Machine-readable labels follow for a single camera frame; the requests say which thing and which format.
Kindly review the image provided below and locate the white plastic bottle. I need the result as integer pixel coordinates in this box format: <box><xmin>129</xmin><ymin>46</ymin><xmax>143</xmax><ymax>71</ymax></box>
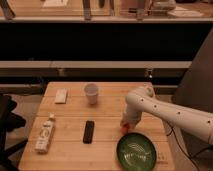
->
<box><xmin>35</xmin><ymin>114</ymin><xmax>55</xmax><ymax>154</ymax></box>

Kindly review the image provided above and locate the black rectangular remote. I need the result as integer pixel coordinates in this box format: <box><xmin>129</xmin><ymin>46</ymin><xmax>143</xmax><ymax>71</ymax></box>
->
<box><xmin>83</xmin><ymin>121</ymin><xmax>95</xmax><ymax>144</ymax></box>

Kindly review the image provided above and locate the orange pepper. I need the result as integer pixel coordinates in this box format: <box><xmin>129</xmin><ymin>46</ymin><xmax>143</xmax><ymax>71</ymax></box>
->
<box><xmin>120</xmin><ymin>125</ymin><xmax>130</xmax><ymax>134</ymax></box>

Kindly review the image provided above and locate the white paper cup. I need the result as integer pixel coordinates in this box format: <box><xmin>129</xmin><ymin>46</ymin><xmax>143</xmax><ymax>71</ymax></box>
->
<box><xmin>84</xmin><ymin>83</ymin><xmax>98</xmax><ymax>105</ymax></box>

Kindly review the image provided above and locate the white sponge block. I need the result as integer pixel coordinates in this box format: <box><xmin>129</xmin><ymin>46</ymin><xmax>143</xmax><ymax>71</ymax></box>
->
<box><xmin>55</xmin><ymin>89</ymin><xmax>67</xmax><ymax>104</ymax></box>

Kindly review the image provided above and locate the green ceramic bowl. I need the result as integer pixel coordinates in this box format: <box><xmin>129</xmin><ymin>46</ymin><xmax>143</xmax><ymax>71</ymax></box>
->
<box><xmin>116</xmin><ymin>132</ymin><xmax>157</xmax><ymax>171</ymax></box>

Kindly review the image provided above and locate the grey partition panel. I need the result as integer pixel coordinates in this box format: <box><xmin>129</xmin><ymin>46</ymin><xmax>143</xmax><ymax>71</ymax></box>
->
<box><xmin>172</xmin><ymin>27</ymin><xmax>213</xmax><ymax>158</ymax></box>

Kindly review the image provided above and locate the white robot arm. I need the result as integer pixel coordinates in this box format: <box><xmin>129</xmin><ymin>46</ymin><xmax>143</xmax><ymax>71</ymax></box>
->
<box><xmin>121</xmin><ymin>85</ymin><xmax>213</xmax><ymax>145</ymax></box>

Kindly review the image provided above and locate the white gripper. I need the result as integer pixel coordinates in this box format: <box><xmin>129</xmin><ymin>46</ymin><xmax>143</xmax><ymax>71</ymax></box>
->
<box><xmin>120</xmin><ymin>113</ymin><xmax>142</xmax><ymax>130</ymax></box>

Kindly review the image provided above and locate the black office chair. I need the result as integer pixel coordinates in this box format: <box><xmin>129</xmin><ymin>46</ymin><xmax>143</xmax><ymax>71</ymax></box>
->
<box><xmin>0</xmin><ymin>95</ymin><xmax>28</xmax><ymax>171</ymax></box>

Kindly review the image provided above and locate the black cable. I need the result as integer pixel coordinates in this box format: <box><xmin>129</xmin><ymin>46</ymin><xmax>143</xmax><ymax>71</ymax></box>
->
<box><xmin>165</xmin><ymin>121</ymin><xmax>213</xmax><ymax>171</ymax></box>

